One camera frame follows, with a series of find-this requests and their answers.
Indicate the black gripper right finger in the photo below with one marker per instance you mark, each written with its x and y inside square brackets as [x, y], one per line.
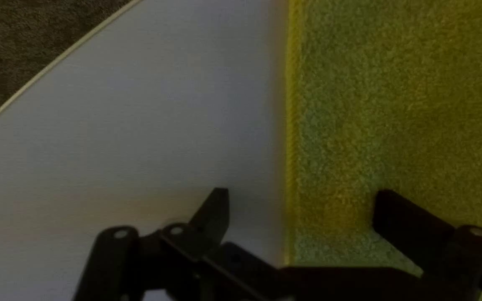
[439, 248]

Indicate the yellow microfiber towel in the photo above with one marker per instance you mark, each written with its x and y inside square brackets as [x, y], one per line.
[380, 95]

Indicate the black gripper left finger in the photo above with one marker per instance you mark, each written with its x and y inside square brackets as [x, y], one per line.
[199, 245]

